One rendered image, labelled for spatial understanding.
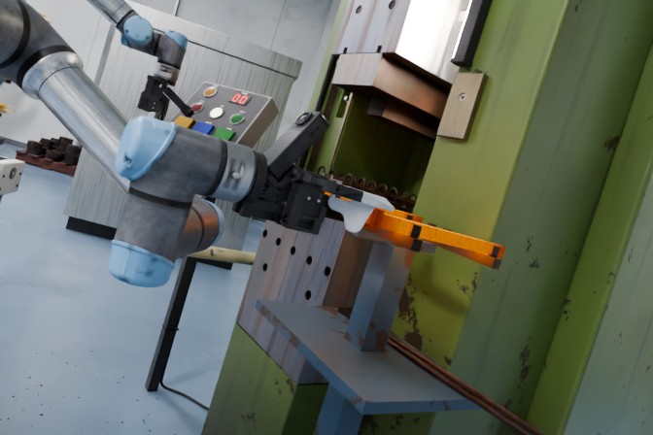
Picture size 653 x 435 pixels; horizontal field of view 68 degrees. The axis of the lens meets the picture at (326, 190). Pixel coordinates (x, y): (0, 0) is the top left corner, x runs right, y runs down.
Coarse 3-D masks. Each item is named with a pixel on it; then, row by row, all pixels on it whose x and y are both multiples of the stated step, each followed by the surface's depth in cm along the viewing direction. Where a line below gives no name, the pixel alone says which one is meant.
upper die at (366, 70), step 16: (352, 64) 143; (368, 64) 137; (384, 64) 135; (400, 64) 138; (336, 80) 148; (352, 80) 142; (368, 80) 136; (384, 80) 136; (400, 80) 139; (416, 80) 143; (368, 96) 152; (384, 96) 144; (400, 96) 141; (416, 96) 144; (432, 96) 148; (448, 96) 152; (432, 112) 149
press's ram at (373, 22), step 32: (352, 0) 151; (384, 0) 138; (416, 0) 130; (448, 0) 136; (352, 32) 147; (384, 32) 135; (416, 32) 132; (448, 32) 139; (416, 64) 135; (448, 64) 142
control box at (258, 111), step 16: (192, 96) 185; (208, 96) 182; (224, 96) 180; (240, 96) 177; (256, 96) 175; (208, 112) 177; (224, 112) 175; (240, 112) 172; (256, 112) 170; (272, 112) 175; (224, 128) 169; (240, 128) 167; (256, 128) 170; (240, 144) 165
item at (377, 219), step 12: (336, 216) 70; (372, 216) 74; (384, 216) 75; (372, 228) 73; (384, 228) 76; (396, 228) 77; (432, 228) 81; (432, 240) 82; (444, 240) 83; (456, 240) 85; (468, 240) 86; (480, 240) 89
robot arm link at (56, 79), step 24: (48, 24) 72; (48, 48) 70; (0, 72) 70; (24, 72) 69; (48, 72) 70; (72, 72) 71; (48, 96) 70; (72, 96) 69; (96, 96) 71; (72, 120) 69; (96, 120) 69; (120, 120) 71; (96, 144) 69; (216, 216) 72; (216, 240) 73
